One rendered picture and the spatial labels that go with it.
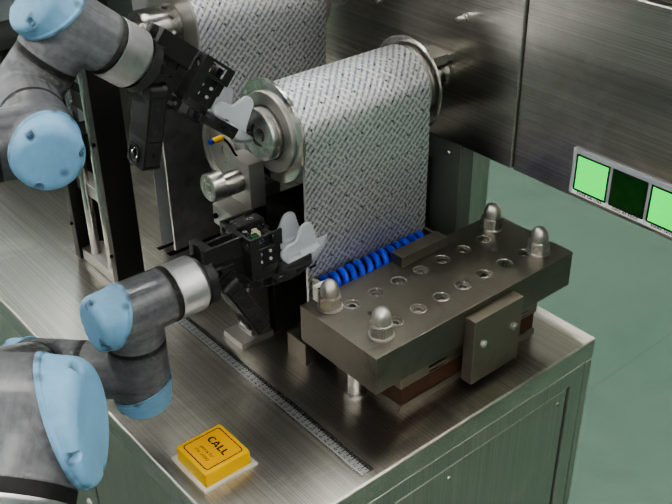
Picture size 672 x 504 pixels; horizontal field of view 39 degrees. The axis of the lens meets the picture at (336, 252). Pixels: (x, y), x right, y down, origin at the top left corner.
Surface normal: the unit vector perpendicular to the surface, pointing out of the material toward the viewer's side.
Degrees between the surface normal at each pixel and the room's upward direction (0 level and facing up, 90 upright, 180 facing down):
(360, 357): 90
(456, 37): 90
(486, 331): 90
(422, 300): 0
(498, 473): 90
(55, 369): 3
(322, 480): 0
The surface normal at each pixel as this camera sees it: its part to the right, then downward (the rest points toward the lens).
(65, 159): 0.39, 0.48
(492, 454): 0.64, 0.40
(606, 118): -0.77, 0.35
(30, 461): 0.53, -0.29
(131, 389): -0.08, 0.53
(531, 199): -0.01, -0.85
